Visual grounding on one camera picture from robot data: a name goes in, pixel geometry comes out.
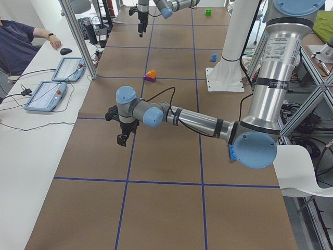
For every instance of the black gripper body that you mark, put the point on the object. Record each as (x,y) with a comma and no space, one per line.
(127,127)
(142,16)

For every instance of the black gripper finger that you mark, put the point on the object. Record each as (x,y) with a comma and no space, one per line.
(122,139)
(142,26)

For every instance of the orange trapezoid block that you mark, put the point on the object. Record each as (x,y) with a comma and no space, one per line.
(151,74)

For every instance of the purple trapezoid block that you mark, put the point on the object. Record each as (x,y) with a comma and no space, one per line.
(149,78)

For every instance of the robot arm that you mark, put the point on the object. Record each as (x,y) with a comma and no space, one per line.
(254,136)
(166,9)

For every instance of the blue tape line lengthwise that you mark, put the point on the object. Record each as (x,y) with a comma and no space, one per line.
(131,158)

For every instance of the black water bottle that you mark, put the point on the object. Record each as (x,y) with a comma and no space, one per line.
(91,32)

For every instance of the black keyboard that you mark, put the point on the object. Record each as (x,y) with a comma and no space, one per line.
(83,23)

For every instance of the green block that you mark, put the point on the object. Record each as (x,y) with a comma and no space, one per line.
(208,12)

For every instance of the teach pendant far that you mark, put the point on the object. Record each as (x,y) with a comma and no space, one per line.
(69,69)

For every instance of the teach pendant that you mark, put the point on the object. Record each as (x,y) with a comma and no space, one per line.
(69,69)
(46,97)

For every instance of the black computer mouse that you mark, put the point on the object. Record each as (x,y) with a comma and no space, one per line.
(65,51)

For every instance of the teach pendant near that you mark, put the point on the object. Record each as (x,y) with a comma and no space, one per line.
(46,97)

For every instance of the long blue four-stud block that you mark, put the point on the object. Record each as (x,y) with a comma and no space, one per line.
(232,154)

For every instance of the seated person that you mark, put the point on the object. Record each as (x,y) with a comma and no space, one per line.
(17,50)

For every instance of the white chair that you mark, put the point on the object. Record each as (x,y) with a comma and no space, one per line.
(295,173)

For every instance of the green cloth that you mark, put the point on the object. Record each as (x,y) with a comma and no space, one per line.
(323,25)

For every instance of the aluminium frame post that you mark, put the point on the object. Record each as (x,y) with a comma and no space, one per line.
(76,32)

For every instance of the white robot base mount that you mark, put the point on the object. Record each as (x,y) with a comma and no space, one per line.
(226,76)

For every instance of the aluminium frame rack right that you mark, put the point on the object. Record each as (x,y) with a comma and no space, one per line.
(311,218)

